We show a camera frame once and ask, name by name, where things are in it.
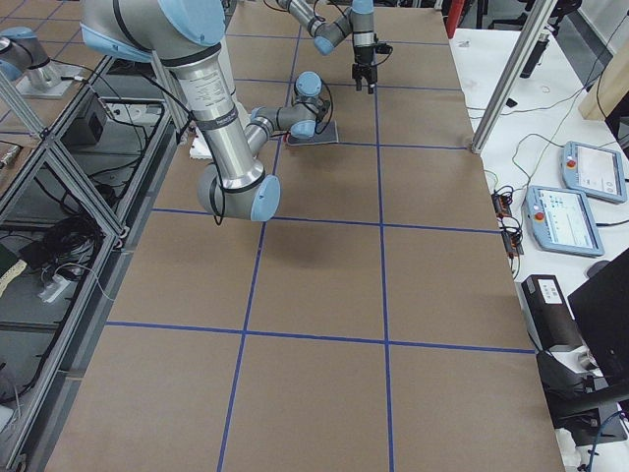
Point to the black monitor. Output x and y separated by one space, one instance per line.
600 309

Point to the pink and grey microfibre towel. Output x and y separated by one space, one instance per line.
324 134

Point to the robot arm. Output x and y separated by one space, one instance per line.
356 22
186 37

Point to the black box with label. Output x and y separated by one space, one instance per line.
555 328

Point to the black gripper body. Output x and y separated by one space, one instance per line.
364 67

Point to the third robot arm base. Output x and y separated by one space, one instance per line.
25 61

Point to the teach pendant far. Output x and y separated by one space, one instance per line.
596 171

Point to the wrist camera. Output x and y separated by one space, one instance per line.
383 48

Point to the black computer mouse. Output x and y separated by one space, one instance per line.
595 268

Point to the teach pendant near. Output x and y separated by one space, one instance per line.
561 221

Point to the teach pendant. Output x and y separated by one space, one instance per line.
596 171
561 221

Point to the aluminium frame post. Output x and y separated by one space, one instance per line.
524 49

